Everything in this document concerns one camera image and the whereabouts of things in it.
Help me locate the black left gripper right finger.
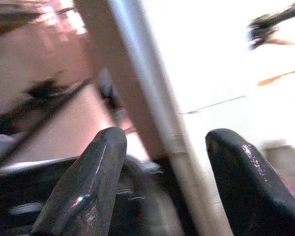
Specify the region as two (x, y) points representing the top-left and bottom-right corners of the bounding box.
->
(205, 128), (295, 236)

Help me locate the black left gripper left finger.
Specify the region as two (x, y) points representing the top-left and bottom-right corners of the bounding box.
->
(30, 126), (128, 236)

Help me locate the silver metal door frame post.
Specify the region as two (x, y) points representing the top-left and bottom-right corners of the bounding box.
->
(107, 0), (234, 236)

